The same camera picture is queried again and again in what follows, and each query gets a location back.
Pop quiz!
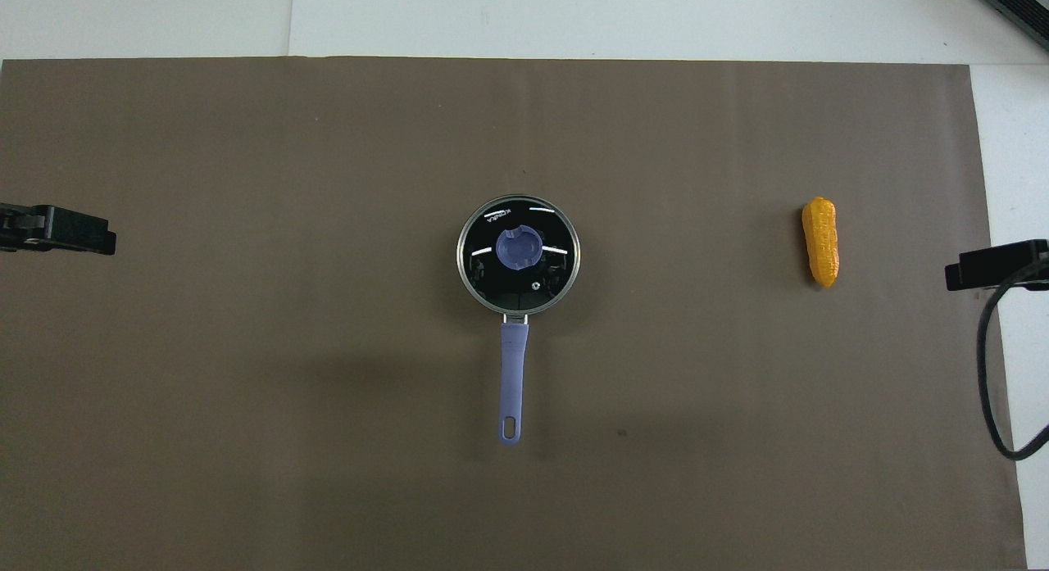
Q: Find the glass lid with blue knob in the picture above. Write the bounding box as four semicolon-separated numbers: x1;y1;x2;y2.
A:
456;194;581;315

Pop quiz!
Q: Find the yellow toy corn cob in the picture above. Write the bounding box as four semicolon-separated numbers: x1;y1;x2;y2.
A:
802;197;839;289

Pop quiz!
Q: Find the dark saucepan with purple handle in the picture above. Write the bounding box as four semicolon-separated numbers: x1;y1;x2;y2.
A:
456;194;581;447

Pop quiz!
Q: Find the dark ribbed device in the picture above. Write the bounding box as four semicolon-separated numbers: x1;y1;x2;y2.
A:
977;0;1049;52

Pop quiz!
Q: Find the brown table mat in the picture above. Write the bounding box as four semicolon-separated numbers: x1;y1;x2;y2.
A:
0;57;1027;571

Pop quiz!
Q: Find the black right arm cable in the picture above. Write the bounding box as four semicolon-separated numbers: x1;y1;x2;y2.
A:
979;258;1049;462

